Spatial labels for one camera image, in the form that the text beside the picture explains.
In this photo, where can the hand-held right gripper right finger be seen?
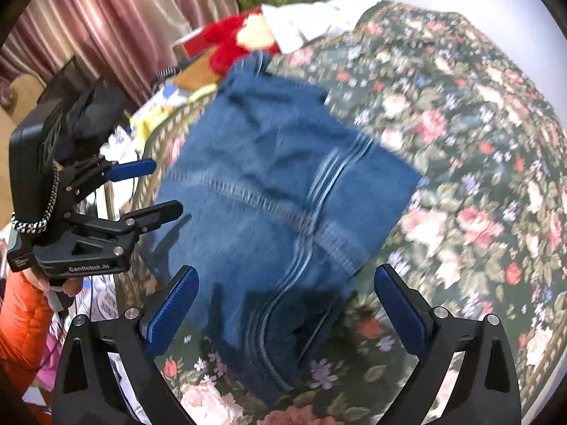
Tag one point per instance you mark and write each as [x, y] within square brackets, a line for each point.
[401, 310]

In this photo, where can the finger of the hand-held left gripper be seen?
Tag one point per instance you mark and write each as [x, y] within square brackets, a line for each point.
[133, 169]
[155, 214]

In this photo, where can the red plush toy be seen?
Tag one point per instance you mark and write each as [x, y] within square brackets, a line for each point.
[226, 48]

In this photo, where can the floral blanket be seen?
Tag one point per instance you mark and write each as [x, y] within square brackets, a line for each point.
[465, 164]

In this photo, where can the person's left forearm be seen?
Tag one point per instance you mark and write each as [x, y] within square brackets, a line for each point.
[22, 327]

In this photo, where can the brown cardboard box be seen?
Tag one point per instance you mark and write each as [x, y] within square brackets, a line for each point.
[199, 73]

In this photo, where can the black cloth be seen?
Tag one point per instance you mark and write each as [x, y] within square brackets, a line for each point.
[97, 106]

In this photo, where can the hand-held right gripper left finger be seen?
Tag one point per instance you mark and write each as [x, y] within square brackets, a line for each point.
[172, 310]

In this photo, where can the blue denim jeans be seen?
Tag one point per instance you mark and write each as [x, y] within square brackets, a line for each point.
[265, 177]

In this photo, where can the white cloth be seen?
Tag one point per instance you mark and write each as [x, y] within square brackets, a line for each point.
[310, 20]

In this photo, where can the person's left hand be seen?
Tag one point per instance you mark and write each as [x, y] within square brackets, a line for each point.
[71, 287]

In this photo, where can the yellow and blue paper bag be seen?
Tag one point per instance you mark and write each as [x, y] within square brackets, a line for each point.
[153, 115]

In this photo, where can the striped pink curtain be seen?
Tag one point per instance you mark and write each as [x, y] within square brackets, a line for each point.
[110, 17]

